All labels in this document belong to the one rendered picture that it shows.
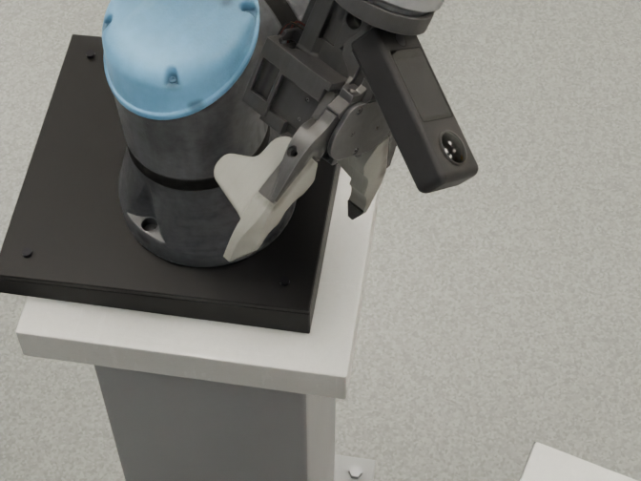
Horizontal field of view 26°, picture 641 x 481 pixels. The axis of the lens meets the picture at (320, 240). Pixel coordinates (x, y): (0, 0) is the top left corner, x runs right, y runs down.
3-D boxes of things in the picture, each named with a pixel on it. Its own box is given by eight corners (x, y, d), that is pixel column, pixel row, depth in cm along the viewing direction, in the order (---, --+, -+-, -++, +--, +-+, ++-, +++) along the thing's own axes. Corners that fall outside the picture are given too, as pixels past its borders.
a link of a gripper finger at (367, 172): (335, 159, 110) (329, 89, 102) (389, 202, 108) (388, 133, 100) (307, 184, 109) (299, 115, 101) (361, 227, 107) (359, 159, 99)
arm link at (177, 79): (91, 122, 111) (56, 6, 100) (217, 31, 116) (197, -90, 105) (188, 209, 106) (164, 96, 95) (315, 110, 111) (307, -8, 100)
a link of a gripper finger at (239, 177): (181, 221, 98) (267, 122, 98) (240, 271, 95) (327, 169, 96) (166, 207, 95) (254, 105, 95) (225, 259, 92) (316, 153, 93)
